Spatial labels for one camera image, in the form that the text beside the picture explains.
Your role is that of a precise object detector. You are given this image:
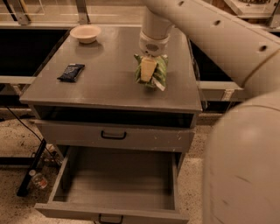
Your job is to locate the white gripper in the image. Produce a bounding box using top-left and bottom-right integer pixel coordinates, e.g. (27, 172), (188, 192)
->
(139, 31), (170, 82)

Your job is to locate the green jalapeno chip bag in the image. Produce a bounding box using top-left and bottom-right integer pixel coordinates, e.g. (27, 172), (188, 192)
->
(134, 54), (168, 91)

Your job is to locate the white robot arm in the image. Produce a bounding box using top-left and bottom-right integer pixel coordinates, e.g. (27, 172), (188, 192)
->
(143, 0), (280, 224)

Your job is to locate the closed grey upper drawer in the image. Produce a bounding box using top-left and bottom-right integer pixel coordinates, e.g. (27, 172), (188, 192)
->
(35, 120), (194, 152)

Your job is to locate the grey drawer cabinet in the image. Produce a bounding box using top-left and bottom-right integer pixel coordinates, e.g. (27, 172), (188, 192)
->
(19, 25), (203, 224)

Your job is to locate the open grey middle drawer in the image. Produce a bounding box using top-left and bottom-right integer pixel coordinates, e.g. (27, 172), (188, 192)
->
(35, 147), (188, 224)

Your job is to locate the white paper bowl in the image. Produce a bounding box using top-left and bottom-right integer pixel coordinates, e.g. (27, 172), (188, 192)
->
(70, 24), (102, 44)

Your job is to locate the dark blue snack packet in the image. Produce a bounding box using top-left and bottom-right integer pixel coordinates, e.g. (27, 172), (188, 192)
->
(58, 64), (85, 82)

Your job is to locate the wooden cabinet in background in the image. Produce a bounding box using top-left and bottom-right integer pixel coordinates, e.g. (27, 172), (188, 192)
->
(210, 0), (278, 24)

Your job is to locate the small plastic bottle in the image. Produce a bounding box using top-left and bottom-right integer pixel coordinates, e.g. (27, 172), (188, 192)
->
(29, 170), (48, 189)

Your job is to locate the black metal floor leg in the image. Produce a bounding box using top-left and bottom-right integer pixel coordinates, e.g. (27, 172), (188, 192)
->
(17, 139), (46, 197)

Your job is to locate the black upper drawer handle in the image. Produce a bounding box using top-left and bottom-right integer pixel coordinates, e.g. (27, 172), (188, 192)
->
(101, 130), (127, 140)

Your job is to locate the black drawer handle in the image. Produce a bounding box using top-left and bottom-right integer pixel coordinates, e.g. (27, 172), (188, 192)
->
(101, 130), (127, 140)
(98, 213), (123, 224)

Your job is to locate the metal bracket under shelf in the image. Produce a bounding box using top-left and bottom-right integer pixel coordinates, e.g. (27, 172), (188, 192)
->
(221, 89), (235, 102)

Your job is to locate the black cable on floor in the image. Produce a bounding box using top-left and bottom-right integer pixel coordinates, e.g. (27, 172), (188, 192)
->
(3, 105), (60, 167)

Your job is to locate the black middle drawer handle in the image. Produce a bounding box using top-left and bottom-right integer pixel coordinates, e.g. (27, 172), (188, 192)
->
(98, 213), (123, 224)

